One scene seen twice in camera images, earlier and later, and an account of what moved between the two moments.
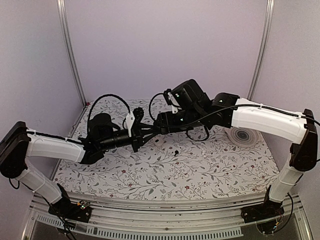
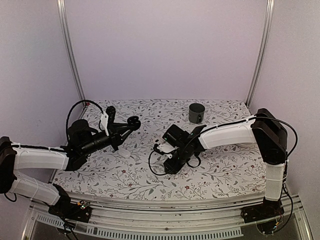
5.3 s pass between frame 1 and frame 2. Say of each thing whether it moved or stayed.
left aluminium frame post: stayed
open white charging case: stayed
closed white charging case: stayed
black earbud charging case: moved
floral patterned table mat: stayed
